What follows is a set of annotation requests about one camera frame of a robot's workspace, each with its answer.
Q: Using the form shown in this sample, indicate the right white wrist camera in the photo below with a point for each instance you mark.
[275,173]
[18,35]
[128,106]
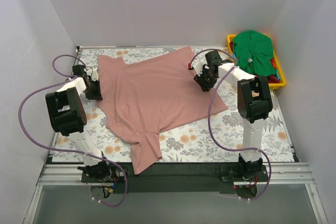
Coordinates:
[197,66]

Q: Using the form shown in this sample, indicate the green t shirt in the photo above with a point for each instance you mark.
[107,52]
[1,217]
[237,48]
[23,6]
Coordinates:
[254,52]

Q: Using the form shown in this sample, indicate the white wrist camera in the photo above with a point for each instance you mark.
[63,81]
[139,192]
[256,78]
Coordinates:
[93,74]
[197,66]

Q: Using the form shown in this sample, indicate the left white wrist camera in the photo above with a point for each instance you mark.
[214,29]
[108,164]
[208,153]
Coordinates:
[93,74]

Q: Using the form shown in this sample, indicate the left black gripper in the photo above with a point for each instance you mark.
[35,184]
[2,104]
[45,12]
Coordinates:
[94,93]

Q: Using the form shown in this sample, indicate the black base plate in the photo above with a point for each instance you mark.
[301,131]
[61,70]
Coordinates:
[171,178]

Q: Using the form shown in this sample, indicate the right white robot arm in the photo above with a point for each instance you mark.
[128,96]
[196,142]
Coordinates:
[254,104]

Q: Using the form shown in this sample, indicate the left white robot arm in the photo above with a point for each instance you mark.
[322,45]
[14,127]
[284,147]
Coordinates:
[68,117]

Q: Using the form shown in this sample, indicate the aluminium mounting rail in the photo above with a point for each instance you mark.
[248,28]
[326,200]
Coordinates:
[290,197]

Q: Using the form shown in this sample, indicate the yellow plastic bin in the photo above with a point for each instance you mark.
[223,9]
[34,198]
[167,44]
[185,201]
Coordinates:
[282,76]

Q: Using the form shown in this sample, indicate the pink t shirt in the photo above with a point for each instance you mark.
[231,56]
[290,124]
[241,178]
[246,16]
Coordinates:
[143,99]

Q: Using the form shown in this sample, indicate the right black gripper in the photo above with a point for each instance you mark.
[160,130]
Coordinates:
[202,81]

